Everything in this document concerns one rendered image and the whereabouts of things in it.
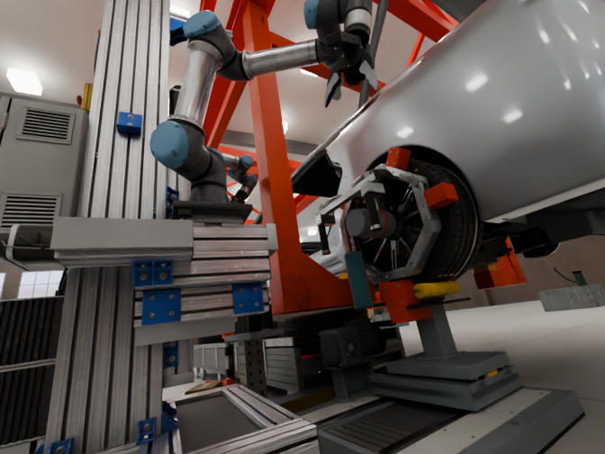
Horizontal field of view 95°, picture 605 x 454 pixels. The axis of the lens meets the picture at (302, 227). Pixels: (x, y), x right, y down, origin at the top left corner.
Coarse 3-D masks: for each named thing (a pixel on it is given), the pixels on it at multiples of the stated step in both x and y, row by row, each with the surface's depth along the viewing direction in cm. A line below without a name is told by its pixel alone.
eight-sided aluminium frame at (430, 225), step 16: (400, 176) 124; (416, 176) 116; (416, 192) 116; (352, 208) 156; (432, 208) 114; (432, 224) 109; (352, 240) 154; (432, 240) 113; (416, 256) 114; (368, 272) 137; (400, 272) 121; (416, 272) 117
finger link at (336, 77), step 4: (332, 76) 77; (336, 76) 76; (332, 80) 77; (336, 80) 76; (340, 80) 76; (332, 84) 76; (336, 84) 76; (340, 84) 79; (328, 88) 77; (332, 88) 76; (336, 88) 78; (328, 92) 77; (332, 92) 77; (336, 92) 79; (340, 92) 80; (328, 96) 77; (332, 96) 79; (336, 96) 80; (340, 96) 81; (328, 100) 77; (324, 104) 78; (328, 104) 78
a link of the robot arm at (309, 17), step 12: (312, 0) 79; (324, 0) 77; (336, 0) 76; (312, 12) 79; (324, 12) 78; (336, 12) 78; (312, 24) 82; (324, 24) 81; (336, 24) 82; (324, 36) 85
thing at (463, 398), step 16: (512, 368) 113; (384, 384) 127; (400, 384) 120; (416, 384) 113; (432, 384) 107; (448, 384) 102; (464, 384) 102; (480, 384) 100; (496, 384) 104; (512, 384) 109; (416, 400) 113; (432, 400) 107; (448, 400) 102; (464, 400) 97; (480, 400) 97
